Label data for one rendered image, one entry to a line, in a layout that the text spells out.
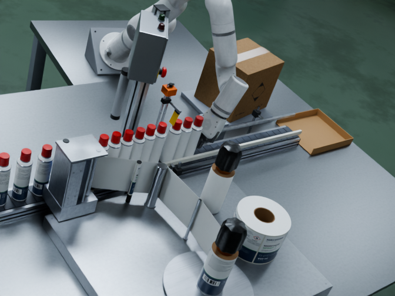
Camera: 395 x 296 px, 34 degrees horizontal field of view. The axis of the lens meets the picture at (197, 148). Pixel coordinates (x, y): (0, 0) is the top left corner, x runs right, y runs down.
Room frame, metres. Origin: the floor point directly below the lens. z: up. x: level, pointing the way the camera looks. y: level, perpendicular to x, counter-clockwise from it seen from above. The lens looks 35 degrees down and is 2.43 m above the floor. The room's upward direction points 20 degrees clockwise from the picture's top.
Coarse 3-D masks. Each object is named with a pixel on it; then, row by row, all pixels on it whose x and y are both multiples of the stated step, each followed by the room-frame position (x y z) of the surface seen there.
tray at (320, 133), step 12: (288, 120) 2.80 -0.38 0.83; (300, 120) 2.84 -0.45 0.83; (312, 120) 2.88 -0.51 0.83; (324, 120) 2.92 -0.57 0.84; (312, 132) 2.77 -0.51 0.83; (324, 132) 2.81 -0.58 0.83; (336, 132) 2.85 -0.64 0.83; (300, 144) 2.62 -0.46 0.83; (312, 144) 2.66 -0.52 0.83; (324, 144) 2.70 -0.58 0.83; (336, 144) 2.70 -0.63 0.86; (348, 144) 2.78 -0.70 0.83
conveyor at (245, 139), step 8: (280, 128) 2.63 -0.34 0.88; (288, 128) 2.65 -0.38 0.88; (248, 136) 2.47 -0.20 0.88; (256, 136) 2.49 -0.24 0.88; (264, 136) 2.51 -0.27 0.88; (296, 136) 2.61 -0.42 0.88; (208, 144) 2.29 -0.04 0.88; (216, 144) 2.31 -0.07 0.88; (264, 144) 2.44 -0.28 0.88; (200, 152) 2.22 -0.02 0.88; (200, 160) 2.16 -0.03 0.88; (8, 192) 1.61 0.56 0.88; (8, 200) 1.57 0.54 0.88; (32, 200) 1.61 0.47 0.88; (40, 200) 1.62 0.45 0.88; (0, 208) 1.52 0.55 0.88; (8, 208) 1.53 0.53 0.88
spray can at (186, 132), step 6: (186, 120) 2.10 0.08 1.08; (192, 120) 2.11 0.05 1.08; (186, 126) 2.10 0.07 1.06; (186, 132) 2.09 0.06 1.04; (180, 138) 2.09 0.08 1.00; (186, 138) 2.09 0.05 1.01; (180, 144) 2.09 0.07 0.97; (186, 144) 2.10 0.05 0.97; (180, 150) 2.09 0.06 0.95; (174, 156) 2.09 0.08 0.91; (180, 156) 2.09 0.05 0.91
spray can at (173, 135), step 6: (180, 120) 2.08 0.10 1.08; (174, 126) 2.06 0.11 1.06; (180, 126) 2.07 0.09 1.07; (168, 132) 2.06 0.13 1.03; (174, 132) 2.05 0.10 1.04; (180, 132) 2.07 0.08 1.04; (168, 138) 2.06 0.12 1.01; (174, 138) 2.05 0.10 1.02; (168, 144) 2.05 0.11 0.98; (174, 144) 2.05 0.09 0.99; (162, 150) 2.07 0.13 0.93; (168, 150) 2.05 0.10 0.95; (174, 150) 2.06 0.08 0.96; (162, 156) 2.06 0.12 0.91; (168, 156) 2.05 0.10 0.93; (162, 162) 2.05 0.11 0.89
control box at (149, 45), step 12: (144, 12) 2.05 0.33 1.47; (144, 24) 1.96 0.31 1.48; (156, 24) 2.00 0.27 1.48; (144, 36) 1.91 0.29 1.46; (156, 36) 1.92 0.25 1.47; (132, 48) 2.01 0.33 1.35; (144, 48) 1.91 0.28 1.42; (156, 48) 1.92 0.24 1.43; (132, 60) 1.91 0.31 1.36; (144, 60) 1.91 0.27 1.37; (156, 60) 1.92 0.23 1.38; (132, 72) 1.91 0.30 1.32; (144, 72) 1.92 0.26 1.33; (156, 72) 1.93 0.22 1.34
